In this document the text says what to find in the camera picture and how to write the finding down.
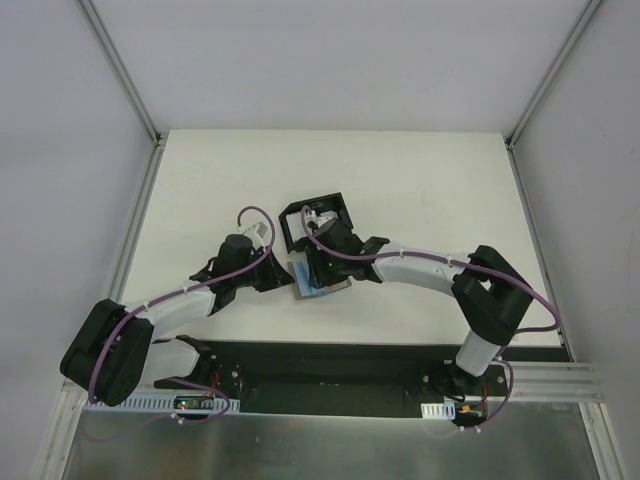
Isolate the left table edge rail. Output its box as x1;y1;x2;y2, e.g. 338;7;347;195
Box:
103;138;166;302

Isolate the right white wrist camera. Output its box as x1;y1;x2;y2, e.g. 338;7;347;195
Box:
305;210;336;232

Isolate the front aluminium rail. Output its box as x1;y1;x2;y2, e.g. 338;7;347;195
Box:
66;357;600;407

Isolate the left aluminium frame post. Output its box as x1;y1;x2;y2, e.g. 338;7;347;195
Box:
75;0;163;146

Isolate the white cable duct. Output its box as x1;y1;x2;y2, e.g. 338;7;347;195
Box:
85;393;240;416
421;402;456;421

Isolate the aluminium frame post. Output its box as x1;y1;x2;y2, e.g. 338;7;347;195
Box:
504;0;606;151
75;0;163;146

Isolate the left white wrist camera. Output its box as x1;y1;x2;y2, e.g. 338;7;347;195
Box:
242;222;269;242

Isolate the left white cable duct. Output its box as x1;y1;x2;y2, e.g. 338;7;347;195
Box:
85;393;240;416

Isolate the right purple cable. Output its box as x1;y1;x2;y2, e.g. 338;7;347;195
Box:
301;204;561;435

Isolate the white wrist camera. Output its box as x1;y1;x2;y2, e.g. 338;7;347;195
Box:
242;222;269;242
305;210;336;232

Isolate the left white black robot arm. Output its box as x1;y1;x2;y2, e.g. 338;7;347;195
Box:
60;234;294;407

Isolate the black plastic card tray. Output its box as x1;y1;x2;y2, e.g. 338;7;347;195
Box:
278;192;353;253

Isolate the white card stack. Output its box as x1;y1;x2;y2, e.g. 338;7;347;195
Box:
285;212;306;242

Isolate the right table edge rail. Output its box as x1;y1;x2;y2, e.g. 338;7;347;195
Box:
504;144;576;361

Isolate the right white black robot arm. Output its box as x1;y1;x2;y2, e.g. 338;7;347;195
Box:
301;214;533;395

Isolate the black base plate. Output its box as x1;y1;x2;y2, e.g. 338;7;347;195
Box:
152;339;516;416

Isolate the right aluminium frame post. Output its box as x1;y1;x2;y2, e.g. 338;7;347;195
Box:
504;0;606;151

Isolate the right white cable duct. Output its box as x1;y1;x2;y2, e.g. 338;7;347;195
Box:
421;402;456;421

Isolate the table edge rail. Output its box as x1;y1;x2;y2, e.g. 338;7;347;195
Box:
504;144;576;361
103;138;166;302

